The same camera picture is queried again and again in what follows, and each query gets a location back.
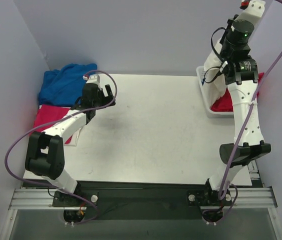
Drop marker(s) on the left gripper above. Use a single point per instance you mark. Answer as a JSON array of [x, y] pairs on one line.
[[103, 97]]

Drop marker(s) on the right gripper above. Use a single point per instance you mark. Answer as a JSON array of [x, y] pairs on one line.
[[230, 30]]

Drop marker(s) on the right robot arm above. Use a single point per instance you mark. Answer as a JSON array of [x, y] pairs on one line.
[[241, 77]]

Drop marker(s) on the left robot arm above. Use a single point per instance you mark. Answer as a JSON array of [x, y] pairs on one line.
[[45, 155]]

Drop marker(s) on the blue t-shirt pile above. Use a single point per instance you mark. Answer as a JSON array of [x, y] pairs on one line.
[[62, 87]]

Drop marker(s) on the white plastic basket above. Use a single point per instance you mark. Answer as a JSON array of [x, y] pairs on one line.
[[210, 114]]

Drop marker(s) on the folded red t-shirt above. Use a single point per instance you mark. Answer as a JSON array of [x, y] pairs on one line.
[[49, 113]]

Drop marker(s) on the red t-shirt in basket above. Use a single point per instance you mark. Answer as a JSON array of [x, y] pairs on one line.
[[222, 103]]

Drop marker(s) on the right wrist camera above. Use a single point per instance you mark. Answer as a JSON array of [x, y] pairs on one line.
[[253, 11]]

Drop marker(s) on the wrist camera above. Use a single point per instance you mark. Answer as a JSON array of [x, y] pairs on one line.
[[253, 11], [92, 79]]

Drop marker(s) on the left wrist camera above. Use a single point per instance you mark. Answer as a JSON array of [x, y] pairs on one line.
[[92, 79]]

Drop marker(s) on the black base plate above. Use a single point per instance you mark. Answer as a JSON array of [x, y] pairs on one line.
[[142, 201]]

